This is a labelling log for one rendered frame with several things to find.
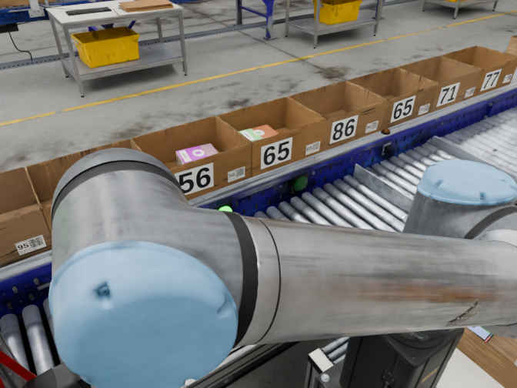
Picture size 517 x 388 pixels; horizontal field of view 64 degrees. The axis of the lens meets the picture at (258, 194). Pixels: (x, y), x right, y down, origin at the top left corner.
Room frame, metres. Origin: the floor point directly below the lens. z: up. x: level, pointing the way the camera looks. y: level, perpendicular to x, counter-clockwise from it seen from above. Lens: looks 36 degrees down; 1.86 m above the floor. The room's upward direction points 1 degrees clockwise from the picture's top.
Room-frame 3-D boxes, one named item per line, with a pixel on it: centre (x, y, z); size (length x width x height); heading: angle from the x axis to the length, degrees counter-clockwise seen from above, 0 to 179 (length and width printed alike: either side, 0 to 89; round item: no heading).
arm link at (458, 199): (0.59, -0.36, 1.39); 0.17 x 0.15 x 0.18; 23
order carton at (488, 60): (2.55, -1.35, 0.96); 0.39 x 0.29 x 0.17; 125
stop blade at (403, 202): (1.49, -0.59, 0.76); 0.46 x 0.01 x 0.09; 34
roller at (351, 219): (1.36, -0.41, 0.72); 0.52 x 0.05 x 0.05; 34
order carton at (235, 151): (1.45, 0.27, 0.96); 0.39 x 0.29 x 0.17; 124
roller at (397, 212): (1.47, -0.57, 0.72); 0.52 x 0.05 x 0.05; 34
